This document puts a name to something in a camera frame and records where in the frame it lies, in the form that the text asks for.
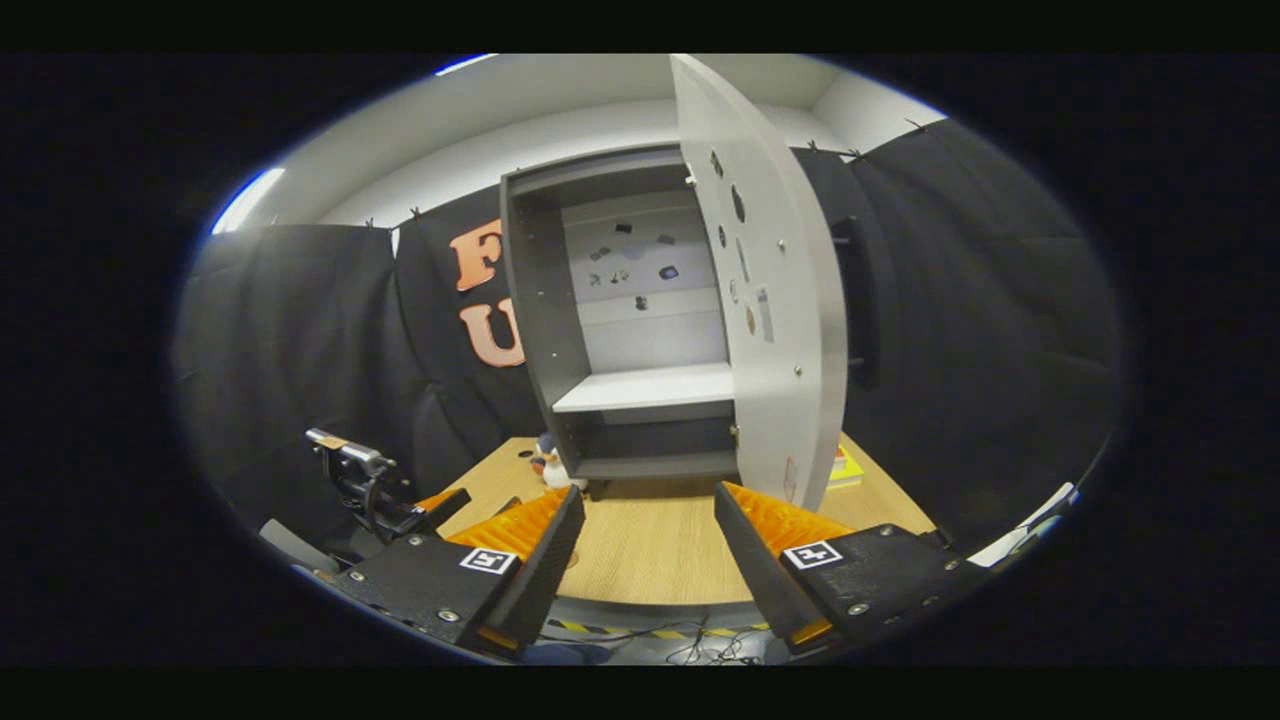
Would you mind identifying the tangled black floor cables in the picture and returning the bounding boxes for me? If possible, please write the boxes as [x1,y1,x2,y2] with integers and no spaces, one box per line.
[655,620,766,666]

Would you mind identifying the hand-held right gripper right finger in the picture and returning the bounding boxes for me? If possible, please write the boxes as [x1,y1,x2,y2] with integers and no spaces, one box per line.
[713,480,991,656]

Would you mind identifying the black backdrop cloth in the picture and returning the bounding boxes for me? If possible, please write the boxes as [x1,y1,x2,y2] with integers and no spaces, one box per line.
[170,118,1126,561]

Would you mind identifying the grey cabinet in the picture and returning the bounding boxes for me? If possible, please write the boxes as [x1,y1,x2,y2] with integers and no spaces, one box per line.
[500,143,746,501]

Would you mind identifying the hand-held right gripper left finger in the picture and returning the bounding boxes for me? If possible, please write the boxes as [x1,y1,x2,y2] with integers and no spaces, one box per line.
[330,485,588,661]

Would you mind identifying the white cabinet door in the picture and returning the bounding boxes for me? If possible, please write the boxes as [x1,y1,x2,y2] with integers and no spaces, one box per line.
[668,53,883,513]

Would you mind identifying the penguin plush toy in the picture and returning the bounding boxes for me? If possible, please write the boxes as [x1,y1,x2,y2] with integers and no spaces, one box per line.
[530,432,589,491]

